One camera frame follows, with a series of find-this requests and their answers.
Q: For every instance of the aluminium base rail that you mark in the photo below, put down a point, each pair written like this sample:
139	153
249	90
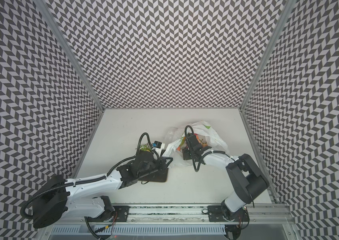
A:
201	214

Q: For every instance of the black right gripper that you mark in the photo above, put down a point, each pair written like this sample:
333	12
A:
189	149

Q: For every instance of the aluminium corner post left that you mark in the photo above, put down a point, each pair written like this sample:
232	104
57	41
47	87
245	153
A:
49	19

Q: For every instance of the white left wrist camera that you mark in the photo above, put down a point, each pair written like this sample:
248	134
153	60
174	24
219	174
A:
159	147

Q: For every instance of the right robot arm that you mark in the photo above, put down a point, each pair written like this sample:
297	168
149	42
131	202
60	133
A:
246	177

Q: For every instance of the white plastic bag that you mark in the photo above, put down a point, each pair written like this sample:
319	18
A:
175	141

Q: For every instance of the aluminium corner post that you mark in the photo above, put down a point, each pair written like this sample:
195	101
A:
287	10
49	19

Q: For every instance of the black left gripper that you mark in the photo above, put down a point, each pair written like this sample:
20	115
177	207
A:
163	161

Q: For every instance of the black tray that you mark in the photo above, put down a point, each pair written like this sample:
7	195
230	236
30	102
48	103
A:
157	177

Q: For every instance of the aluminium corner post right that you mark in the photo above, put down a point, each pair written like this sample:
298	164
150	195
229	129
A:
287	10

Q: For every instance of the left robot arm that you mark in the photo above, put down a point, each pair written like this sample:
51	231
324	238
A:
87	198

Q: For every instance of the yellow fake pear with leaves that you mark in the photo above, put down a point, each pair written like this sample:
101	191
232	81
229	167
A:
145	148

